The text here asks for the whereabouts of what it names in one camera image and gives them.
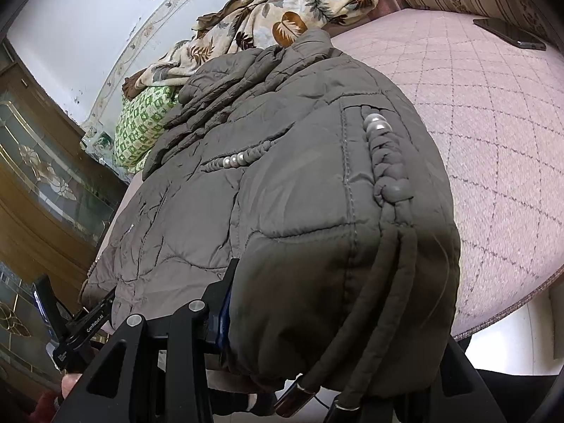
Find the green checked pillow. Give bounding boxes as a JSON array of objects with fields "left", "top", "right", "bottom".
[{"left": 115, "top": 85, "right": 181, "bottom": 172}]

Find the leaf print blanket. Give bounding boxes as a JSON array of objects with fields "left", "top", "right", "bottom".
[{"left": 128, "top": 0, "right": 380, "bottom": 98}]

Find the brown cloth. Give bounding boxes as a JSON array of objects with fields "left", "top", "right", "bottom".
[{"left": 122, "top": 75, "right": 142, "bottom": 100}]

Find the clear plastic bag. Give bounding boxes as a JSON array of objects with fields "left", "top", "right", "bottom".
[{"left": 81, "top": 123, "right": 119, "bottom": 168}]

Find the wooden door with glass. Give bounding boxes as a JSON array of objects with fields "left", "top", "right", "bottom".
[{"left": 0, "top": 39, "right": 128, "bottom": 406}]

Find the pink quilted mattress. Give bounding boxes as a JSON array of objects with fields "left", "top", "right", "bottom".
[{"left": 94, "top": 6, "right": 564, "bottom": 340}]

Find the person's left hand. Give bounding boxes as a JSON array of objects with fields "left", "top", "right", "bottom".
[{"left": 33, "top": 372, "right": 91, "bottom": 423}]

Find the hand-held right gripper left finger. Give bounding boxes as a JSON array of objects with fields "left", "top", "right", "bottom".
[{"left": 57, "top": 258, "right": 241, "bottom": 423}]

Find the black smartphone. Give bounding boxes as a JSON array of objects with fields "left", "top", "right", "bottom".
[{"left": 472, "top": 17, "right": 547, "bottom": 50}]

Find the grey quilted hooded jacket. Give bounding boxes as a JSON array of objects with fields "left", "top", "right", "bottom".
[{"left": 79, "top": 30, "right": 462, "bottom": 419}]

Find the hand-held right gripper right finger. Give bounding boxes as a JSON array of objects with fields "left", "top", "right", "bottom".
[{"left": 390, "top": 337, "right": 501, "bottom": 423}]

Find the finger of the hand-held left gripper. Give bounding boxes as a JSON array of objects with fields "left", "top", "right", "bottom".
[
  {"left": 34, "top": 273, "right": 60, "bottom": 344},
  {"left": 90, "top": 288, "right": 119, "bottom": 318}
]

